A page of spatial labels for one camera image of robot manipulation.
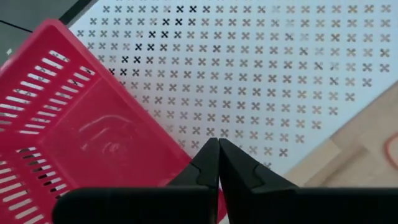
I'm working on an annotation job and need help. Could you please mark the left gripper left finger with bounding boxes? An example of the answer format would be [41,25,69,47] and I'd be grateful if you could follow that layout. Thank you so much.
[52,138,220,224]

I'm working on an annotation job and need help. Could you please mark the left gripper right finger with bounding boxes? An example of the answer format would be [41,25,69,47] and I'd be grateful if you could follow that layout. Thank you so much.
[219,138,398,224]

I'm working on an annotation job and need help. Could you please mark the red plastic basket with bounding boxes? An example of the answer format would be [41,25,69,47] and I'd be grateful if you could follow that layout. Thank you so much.
[0,18,228,224]

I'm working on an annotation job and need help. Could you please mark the orange rubber band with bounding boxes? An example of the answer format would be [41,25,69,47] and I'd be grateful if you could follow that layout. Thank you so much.
[384,132,398,170]

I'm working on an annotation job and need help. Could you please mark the white perforated metal shelf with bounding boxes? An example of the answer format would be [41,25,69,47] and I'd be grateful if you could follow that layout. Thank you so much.
[68,0,398,175]

